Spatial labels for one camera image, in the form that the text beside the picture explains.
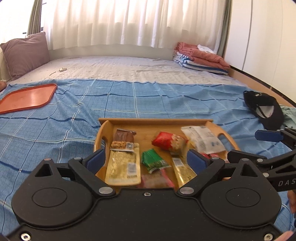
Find pink cake packet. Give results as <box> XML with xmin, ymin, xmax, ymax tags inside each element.
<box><xmin>140</xmin><ymin>169</ymin><xmax>175</xmax><ymax>189</ymax></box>

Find white sheer curtain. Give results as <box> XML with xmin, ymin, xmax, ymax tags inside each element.
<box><xmin>44</xmin><ymin>1</ymin><xmax>226</xmax><ymax>50</ymax></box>

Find wooden serving tray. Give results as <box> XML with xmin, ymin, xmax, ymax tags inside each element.
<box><xmin>93</xmin><ymin>118</ymin><xmax>240</xmax><ymax>181</ymax></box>

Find red snack bag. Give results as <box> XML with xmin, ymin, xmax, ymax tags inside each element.
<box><xmin>152</xmin><ymin>132</ymin><xmax>188</xmax><ymax>154</ymax></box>

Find folded red and striped blankets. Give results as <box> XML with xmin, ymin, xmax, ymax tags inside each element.
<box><xmin>173</xmin><ymin>42</ymin><xmax>230</xmax><ymax>75</ymax></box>

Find grey green side curtain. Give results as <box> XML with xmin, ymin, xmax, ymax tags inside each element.
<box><xmin>27</xmin><ymin>0</ymin><xmax>43</xmax><ymax>36</ymax></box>

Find blue checked bed sheet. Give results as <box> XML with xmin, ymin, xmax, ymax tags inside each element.
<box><xmin>1</xmin><ymin>79</ymin><xmax>288</xmax><ymax>235</ymax></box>

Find black cap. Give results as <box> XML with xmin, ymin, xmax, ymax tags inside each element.
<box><xmin>243</xmin><ymin>91</ymin><xmax>284</xmax><ymax>131</ymax></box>

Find green snack packet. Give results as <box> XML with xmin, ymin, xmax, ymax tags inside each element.
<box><xmin>141</xmin><ymin>149</ymin><xmax>170</xmax><ymax>174</ymax></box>

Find white snack packet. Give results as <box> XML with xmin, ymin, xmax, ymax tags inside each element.
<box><xmin>181</xmin><ymin>126</ymin><xmax>226</xmax><ymax>154</ymax></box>

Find red plastic tray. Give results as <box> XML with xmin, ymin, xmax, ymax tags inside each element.
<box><xmin>1</xmin><ymin>84</ymin><xmax>57</xmax><ymax>114</ymax></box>

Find large gold snack packet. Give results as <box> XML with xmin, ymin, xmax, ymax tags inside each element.
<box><xmin>105</xmin><ymin>143</ymin><xmax>141</xmax><ymax>186</ymax></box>

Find small red square packet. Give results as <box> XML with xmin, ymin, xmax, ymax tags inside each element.
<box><xmin>198</xmin><ymin>152</ymin><xmax>219</xmax><ymax>161</ymax></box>

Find purple pillow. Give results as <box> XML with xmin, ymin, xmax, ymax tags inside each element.
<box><xmin>1</xmin><ymin>32</ymin><xmax>50</xmax><ymax>80</ymax></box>

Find person's right hand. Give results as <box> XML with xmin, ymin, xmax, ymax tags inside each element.
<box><xmin>287</xmin><ymin>190</ymin><xmax>296</xmax><ymax>214</ymax></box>

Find brown nut bar packet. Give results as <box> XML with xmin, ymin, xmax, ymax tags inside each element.
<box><xmin>110</xmin><ymin>128</ymin><xmax>137</xmax><ymax>152</ymax></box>

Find gold snack packet in tray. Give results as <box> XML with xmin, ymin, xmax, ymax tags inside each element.
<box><xmin>172</xmin><ymin>158</ymin><xmax>197</xmax><ymax>188</ymax></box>

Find teal green garment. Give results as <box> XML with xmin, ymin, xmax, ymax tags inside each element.
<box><xmin>280</xmin><ymin>105</ymin><xmax>296</xmax><ymax>129</ymax></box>

